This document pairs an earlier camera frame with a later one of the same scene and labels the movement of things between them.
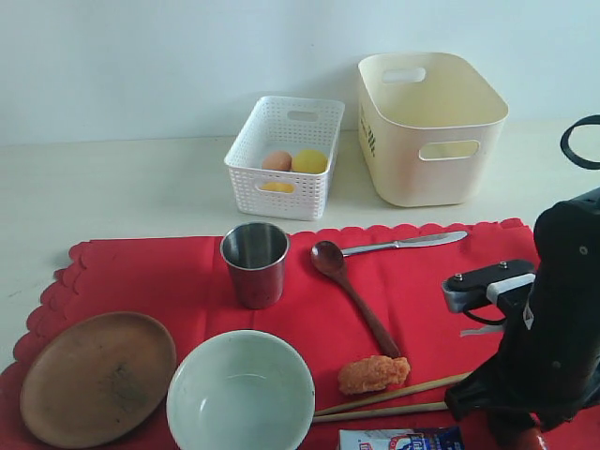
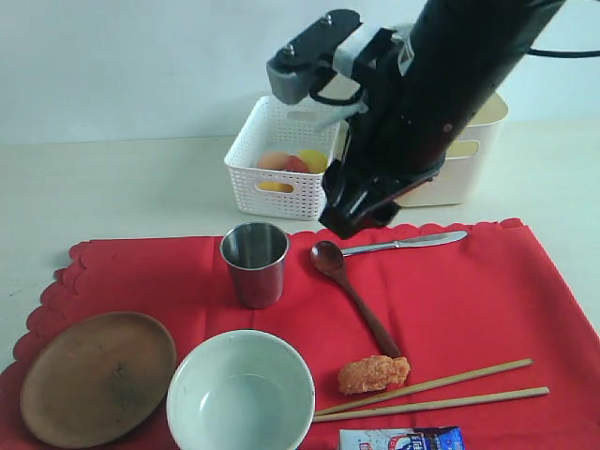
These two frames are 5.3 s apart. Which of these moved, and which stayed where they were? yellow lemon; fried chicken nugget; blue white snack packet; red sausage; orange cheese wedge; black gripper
Moved: red sausage; black gripper
Stayed: orange cheese wedge; fried chicken nugget; blue white snack packet; yellow lemon
